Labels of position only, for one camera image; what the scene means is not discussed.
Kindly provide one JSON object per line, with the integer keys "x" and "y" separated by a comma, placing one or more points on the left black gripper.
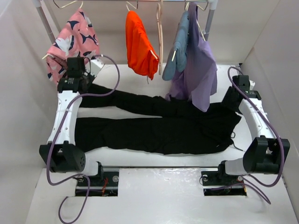
{"x": 92, "y": 78}

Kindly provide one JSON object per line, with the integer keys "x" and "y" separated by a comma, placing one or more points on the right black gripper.
{"x": 227, "y": 100}

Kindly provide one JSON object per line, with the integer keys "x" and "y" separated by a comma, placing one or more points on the black trousers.
{"x": 163, "y": 126}

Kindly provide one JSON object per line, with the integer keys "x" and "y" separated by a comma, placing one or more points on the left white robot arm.
{"x": 60, "y": 153}

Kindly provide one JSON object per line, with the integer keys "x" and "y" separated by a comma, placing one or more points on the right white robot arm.
{"x": 268, "y": 151}

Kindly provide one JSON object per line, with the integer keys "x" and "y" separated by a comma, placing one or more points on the wooden hanger under lilac shirt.
{"x": 202, "y": 32}

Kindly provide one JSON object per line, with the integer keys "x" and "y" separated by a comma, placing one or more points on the wooden hanger under pink shorts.
{"x": 64, "y": 6}

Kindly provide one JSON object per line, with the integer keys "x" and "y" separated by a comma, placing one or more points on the wooden hanger under orange shorts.
{"x": 154, "y": 53}

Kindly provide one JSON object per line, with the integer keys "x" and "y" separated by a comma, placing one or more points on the wooden hanger under blue shorts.
{"x": 181, "y": 38}

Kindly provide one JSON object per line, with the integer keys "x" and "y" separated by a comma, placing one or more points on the empty pink wooden hanger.
{"x": 160, "y": 34}

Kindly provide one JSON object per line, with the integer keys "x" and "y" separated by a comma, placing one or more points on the lilac purple shirt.
{"x": 198, "y": 81}

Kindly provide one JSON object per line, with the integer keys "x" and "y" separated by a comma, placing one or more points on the pink bird-print shorts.
{"x": 76, "y": 39}

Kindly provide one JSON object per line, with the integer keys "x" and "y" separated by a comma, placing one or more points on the orange shorts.
{"x": 140, "y": 46}

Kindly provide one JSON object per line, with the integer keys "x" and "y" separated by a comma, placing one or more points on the blue-grey shorts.
{"x": 177, "y": 57}

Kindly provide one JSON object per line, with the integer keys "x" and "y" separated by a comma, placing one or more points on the grey metal clothes rack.
{"x": 212, "y": 7}

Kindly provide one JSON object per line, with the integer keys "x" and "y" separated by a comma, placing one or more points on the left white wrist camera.
{"x": 96, "y": 66}

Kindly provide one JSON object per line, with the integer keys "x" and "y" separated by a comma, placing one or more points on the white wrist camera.
{"x": 96, "y": 66}
{"x": 252, "y": 84}

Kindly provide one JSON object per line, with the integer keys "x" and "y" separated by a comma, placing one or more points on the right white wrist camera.
{"x": 252, "y": 84}

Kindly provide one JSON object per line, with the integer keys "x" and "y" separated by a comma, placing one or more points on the aluminium rail right side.
{"x": 242, "y": 82}

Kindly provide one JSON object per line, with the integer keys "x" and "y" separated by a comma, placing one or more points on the aluminium rail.
{"x": 118, "y": 167}
{"x": 242, "y": 82}

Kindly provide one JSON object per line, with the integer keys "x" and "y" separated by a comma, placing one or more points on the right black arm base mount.
{"x": 216, "y": 184}

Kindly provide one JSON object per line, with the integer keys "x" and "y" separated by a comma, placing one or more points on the aluminium rail front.
{"x": 118, "y": 167}

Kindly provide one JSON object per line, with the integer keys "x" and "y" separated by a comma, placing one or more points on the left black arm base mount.
{"x": 105, "y": 186}

